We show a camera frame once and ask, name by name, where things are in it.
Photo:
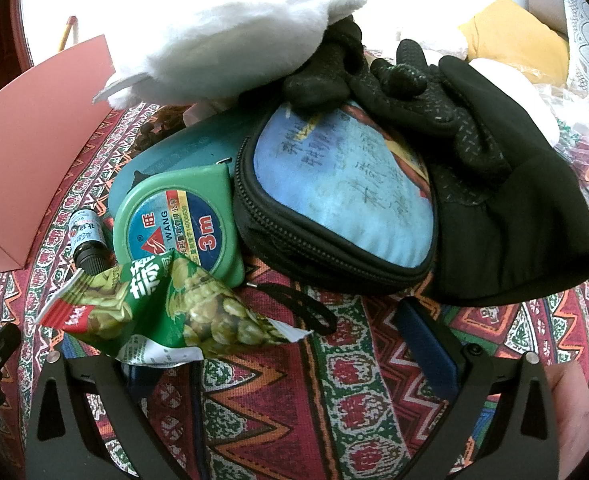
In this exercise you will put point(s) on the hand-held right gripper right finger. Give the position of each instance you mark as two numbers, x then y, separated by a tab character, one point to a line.
424	350

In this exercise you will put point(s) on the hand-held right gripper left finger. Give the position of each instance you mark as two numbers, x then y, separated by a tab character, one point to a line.
94	375

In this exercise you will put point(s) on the green snack packet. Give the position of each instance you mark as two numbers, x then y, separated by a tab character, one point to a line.
199	305

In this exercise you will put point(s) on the blue pouch with black zipper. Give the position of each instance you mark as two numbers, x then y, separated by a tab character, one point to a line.
339	190

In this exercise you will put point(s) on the pink storage box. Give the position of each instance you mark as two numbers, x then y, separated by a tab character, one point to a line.
24	160

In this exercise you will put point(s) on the white plush toy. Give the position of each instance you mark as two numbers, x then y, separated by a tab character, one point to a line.
224	45

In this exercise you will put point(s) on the person's right hand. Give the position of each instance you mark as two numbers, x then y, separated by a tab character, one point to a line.
574	410

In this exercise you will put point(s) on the patterned red blanket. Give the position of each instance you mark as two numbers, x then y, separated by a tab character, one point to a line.
324	410

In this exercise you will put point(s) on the small dark dropper bottle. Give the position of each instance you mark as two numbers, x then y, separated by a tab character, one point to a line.
84	230

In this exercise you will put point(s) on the black dotted glove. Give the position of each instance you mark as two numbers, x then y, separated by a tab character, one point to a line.
319	75
499	185

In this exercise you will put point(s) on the yellow pillow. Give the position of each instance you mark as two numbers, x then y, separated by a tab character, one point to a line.
514	35

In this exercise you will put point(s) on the wooden stick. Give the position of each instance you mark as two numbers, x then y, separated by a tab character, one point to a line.
68	32

